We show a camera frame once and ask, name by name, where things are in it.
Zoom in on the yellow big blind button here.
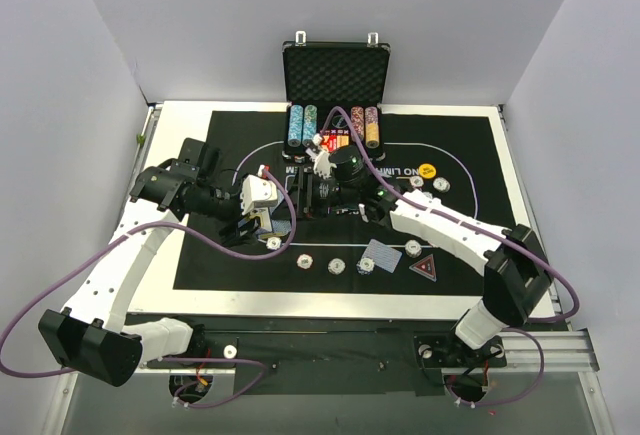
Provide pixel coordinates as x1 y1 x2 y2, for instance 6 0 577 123
418 163 437 180

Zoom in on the blue playing card deck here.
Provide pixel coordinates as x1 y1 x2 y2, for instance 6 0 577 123
239 207 294 244

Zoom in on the blue chip stack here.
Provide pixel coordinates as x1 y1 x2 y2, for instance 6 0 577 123
356 257 376 275

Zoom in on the grey chip stack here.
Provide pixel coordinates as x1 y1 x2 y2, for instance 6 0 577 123
327 258 346 275

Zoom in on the red chip stack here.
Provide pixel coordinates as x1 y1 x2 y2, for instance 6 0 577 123
296 254 313 269

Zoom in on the red triangular dealer marker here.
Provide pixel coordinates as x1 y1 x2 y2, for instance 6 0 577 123
409 255 437 282

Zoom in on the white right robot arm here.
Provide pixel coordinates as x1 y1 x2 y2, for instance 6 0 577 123
306 145 552 364

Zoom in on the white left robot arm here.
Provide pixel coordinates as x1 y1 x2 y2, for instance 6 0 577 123
38 138 241 387

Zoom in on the red playing card box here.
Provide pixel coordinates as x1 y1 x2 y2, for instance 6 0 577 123
322 129 351 153

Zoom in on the purple and orange chip row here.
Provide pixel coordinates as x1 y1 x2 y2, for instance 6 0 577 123
364 106 380 149

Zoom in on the black dealer button in case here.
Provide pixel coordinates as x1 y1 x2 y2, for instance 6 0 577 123
331 114 348 129

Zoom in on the dark red chip row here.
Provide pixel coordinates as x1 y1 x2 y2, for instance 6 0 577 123
350 106 365 141

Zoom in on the black poker felt mat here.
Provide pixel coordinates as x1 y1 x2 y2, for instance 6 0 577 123
173 112 517 296

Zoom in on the green grey chip row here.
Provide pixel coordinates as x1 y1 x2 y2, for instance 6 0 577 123
302 104 318 147

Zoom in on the light blue chip row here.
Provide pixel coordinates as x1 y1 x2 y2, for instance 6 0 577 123
287 105 304 147

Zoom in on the black aluminium poker case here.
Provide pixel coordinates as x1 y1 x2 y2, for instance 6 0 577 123
280 31 392 166

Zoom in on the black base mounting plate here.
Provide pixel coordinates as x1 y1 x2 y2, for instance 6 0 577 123
144 317 507 399

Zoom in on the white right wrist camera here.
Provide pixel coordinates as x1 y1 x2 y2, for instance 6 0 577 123
306 133 336 179

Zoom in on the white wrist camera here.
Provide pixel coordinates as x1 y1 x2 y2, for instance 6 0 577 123
306 133 336 179
239 175 278 215

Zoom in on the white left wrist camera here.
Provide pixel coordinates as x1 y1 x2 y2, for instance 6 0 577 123
239 175 278 215

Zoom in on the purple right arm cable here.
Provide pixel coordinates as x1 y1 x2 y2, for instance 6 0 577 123
319 105 580 409

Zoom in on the aluminium front rail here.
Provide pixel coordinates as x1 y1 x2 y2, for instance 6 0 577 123
59 329 599 376

